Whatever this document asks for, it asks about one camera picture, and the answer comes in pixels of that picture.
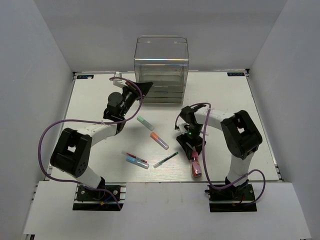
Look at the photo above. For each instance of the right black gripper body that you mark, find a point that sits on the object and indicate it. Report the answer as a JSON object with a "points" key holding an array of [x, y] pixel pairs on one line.
{"points": [[193, 136]]}

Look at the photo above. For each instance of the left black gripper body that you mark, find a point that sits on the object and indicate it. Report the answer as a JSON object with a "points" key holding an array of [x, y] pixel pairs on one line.
{"points": [[130, 96]]}

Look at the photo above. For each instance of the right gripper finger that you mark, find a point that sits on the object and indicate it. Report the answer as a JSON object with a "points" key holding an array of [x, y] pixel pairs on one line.
{"points": [[187, 149], [198, 148]]}

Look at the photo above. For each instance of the pink cap refill tube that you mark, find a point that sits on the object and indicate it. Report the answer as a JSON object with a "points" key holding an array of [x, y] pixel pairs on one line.
{"points": [[196, 170]]}

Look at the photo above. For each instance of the clear acrylic drawer organizer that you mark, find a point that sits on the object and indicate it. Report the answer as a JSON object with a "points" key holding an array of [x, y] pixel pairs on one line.
{"points": [[164, 61]]}

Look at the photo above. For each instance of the green gel pen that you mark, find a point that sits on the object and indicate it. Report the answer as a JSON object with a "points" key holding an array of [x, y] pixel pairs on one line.
{"points": [[164, 160]]}

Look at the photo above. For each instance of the red gel pen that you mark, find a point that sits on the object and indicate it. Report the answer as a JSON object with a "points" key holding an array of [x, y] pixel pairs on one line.
{"points": [[133, 156]]}

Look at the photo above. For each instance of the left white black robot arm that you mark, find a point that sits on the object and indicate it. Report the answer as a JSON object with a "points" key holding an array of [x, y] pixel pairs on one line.
{"points": [[72, 151]]}

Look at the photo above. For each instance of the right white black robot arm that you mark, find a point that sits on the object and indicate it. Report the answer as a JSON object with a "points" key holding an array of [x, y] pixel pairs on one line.
{"points": [[241, 135]]}

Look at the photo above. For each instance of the green cap highlighter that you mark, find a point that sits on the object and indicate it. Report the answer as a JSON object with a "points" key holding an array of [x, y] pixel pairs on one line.
{"points": [[145, 123]]}

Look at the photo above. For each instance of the orange cap highlighter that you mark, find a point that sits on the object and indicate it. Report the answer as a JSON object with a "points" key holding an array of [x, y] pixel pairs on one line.
{"points": [[158, 140]]}

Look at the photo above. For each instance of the left blue table label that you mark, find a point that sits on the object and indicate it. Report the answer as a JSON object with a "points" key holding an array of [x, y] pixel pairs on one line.
{"points": [[84, 77]]}

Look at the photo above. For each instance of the blue table label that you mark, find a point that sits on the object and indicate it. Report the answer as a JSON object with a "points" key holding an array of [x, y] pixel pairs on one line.
{"points": [[235, 74], [84, 77]]}

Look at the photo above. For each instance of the blue cap highlighter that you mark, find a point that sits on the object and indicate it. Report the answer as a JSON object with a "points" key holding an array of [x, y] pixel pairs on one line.
{"points": [[137, 162]]}

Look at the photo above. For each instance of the right blue table label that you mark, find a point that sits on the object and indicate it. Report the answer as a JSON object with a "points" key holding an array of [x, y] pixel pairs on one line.
{"points": [[235, 74]]}

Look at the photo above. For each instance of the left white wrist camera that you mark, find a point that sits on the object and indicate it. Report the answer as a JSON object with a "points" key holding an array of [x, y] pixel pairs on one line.
{"points": [[117, 80]]}

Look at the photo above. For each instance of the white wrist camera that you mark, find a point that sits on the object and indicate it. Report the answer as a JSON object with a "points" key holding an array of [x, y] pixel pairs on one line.
{"points": [[117, 80], [182, 128]]}

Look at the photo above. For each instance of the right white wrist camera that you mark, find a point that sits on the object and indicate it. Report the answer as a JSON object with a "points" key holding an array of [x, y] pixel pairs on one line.
{"points": [[182, 128]]}

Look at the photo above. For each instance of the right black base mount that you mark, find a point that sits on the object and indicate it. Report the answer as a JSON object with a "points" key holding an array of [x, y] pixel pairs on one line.
{"points": [[232, 200]]}

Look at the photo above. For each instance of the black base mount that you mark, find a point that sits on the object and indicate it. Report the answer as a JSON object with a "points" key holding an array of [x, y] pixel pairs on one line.
{"points": [[232, 200], [99, 201]]}

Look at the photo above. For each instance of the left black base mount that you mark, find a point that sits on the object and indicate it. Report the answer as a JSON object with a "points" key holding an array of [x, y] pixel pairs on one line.
{"points": [[99, 201]]}

